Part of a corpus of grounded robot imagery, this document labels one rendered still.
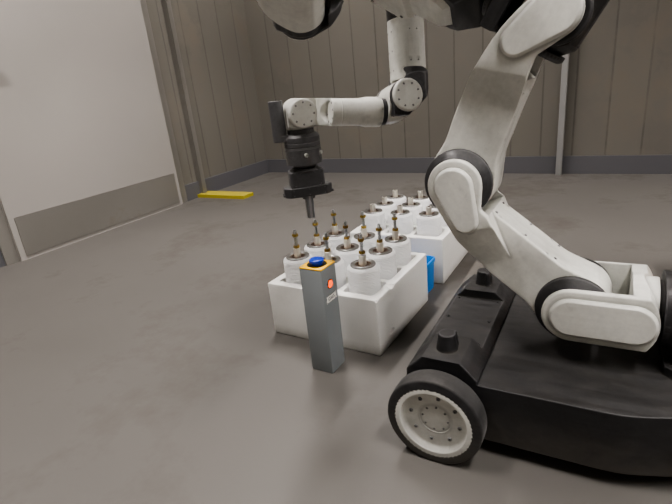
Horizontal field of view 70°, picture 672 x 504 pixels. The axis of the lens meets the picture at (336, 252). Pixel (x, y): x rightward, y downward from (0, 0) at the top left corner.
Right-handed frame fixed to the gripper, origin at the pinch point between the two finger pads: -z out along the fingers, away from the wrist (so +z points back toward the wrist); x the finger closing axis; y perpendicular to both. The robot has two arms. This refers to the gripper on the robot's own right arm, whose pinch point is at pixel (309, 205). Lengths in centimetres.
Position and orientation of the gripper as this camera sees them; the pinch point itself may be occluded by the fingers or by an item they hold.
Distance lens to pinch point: 122.7
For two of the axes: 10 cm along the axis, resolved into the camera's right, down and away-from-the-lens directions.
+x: -9.7, 1.7, -1.8
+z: -1.0, -9.4, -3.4
